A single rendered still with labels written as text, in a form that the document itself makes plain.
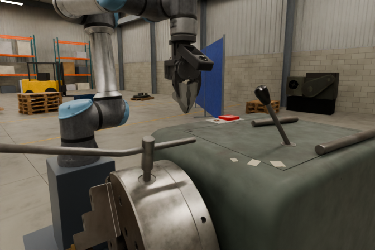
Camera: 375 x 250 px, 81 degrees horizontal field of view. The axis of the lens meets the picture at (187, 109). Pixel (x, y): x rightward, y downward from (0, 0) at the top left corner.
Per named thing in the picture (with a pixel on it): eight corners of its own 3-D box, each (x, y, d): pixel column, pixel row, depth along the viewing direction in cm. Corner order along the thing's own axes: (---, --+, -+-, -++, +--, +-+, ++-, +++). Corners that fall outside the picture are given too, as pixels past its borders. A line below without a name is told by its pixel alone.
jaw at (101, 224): (130, 230, 48) (119, 176, 52) (136, 229, 44) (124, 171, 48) (74, 252, 42) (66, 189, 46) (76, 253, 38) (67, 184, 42)
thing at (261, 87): (261, 104, 55) (262, 84, 54) (272, 105, 52) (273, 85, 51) (250, 105, 52) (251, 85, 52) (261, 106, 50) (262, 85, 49)
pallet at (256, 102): (258, 109, 904) (259, 99, 897) (279, 111, 848) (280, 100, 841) (244, 113, 811) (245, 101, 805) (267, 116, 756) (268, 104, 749)
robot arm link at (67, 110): (54, 135, 84) (51, 100, 82) (90, 129, 94) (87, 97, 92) (67, 141, 76) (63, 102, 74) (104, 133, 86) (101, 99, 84)
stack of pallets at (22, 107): (53, 109, 923) (51, 91, 912) (64, 110, 877) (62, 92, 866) (18, 113, 819) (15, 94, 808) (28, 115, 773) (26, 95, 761)
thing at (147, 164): (149, 187, 44) (152, 134, 40) (154, 193, 42) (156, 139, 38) (139, 190, 42) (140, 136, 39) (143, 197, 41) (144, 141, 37)
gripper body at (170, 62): (184, 80, 69) (184, 41, 67) (201, 81, 62) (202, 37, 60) (163, 80, 65) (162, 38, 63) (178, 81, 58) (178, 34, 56)
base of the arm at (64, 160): (53, 158, 87) (51, 134, 85) (93, 150, 96) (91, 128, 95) (62, 171, 75) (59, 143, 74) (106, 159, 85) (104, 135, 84)
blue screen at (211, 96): (186, 107, 940) (186, 52, 903) (204, 107, 950) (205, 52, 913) (206, 133, 536) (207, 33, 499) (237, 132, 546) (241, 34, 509)
